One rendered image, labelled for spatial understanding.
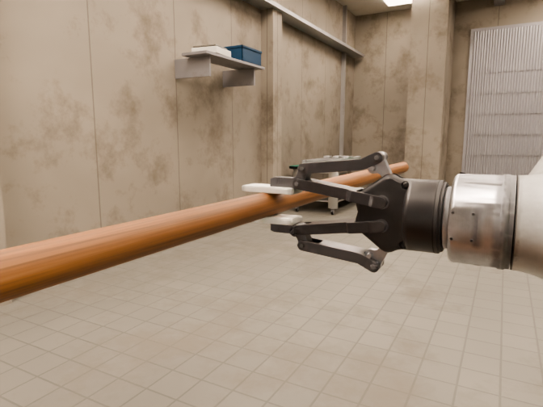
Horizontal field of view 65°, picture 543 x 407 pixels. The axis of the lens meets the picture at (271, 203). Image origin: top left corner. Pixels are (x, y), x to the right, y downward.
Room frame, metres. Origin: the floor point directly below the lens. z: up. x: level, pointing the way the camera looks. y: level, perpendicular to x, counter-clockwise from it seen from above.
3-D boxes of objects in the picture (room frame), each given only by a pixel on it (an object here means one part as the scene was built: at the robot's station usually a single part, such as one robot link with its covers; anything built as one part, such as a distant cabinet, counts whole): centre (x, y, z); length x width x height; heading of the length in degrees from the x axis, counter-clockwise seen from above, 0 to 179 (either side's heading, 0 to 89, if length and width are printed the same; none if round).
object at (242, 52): (5.78, 0.40, 2.32); 0.49 x 0.36 x 0.19; 151
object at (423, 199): (0.44, -0.14, 1.20); 0.09 x 0.07 x 0.08; 61
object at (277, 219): (0.52, 0.00, 1.18); 0.07 x 0.03 x 0.01; 61
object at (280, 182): (0.51, -0.02, 1.23); 0.05 x 0.01 x 0.03; 61
